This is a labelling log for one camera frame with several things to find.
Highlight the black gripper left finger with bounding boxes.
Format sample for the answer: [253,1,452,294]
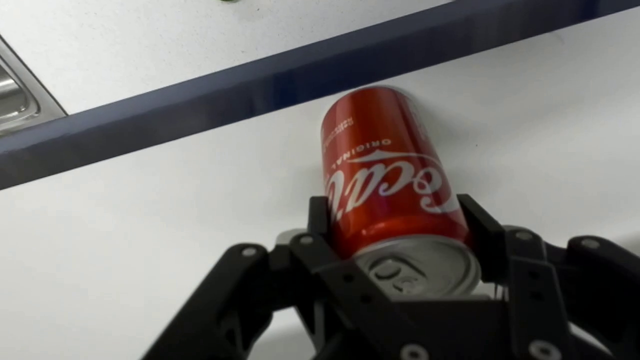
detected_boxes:
[143,193,405,360]

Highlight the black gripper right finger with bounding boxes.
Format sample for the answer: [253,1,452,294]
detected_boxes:
[459,192,640,360]

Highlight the red Coca-Cola can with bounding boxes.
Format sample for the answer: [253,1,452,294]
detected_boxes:
[321,86,485,300]

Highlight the stainless steel double sink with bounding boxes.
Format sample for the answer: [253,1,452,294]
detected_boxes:
[0,35,70,140]

